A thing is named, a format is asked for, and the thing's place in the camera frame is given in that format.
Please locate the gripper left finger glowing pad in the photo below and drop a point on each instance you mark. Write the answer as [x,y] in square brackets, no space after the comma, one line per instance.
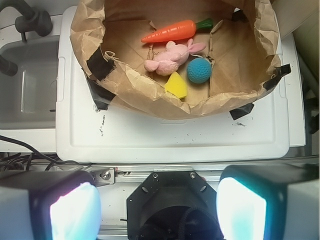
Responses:
[49,205]

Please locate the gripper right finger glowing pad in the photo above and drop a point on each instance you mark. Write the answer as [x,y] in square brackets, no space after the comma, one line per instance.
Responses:
[269,202]

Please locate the blue textured ball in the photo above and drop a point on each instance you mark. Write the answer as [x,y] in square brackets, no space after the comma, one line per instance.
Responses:
[199,70]

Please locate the white plastic bin lid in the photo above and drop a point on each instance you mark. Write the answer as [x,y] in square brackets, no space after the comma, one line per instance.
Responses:
[87,134]

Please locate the grey toy sink basin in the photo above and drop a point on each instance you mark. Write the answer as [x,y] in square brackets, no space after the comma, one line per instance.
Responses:
[28,99]

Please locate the yellow foam wedge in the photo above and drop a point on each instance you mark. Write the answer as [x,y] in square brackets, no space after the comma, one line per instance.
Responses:
[176,85]

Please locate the brown paper bag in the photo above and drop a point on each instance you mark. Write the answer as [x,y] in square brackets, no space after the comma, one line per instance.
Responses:
[241,46]

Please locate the pink plush bunny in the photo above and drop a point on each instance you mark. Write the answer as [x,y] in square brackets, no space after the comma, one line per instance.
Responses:
[175,55]

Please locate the dark grey toy faucet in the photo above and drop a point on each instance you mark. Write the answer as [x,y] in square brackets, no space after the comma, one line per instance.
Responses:
[31,20]

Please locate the orange plastic toy carrot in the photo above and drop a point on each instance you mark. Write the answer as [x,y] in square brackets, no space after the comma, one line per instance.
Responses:
[178,31]

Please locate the aluminium extrusion rail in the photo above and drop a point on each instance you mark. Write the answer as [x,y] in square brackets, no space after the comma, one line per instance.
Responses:
[106,174]

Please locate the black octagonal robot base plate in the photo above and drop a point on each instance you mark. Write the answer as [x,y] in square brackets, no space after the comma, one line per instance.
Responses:
[173,205]

